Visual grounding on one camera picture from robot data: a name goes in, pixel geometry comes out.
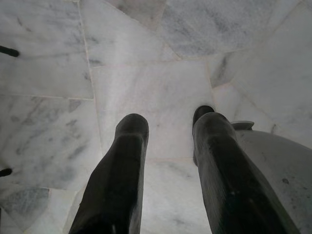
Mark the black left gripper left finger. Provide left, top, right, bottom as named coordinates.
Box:
left=68, top=113, right=150, bottom=234

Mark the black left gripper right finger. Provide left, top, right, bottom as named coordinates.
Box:
left=192, top=112, right=301, bottom=234

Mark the black robot foot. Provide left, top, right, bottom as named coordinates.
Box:
left=193, top=105, right=216, bottom=125

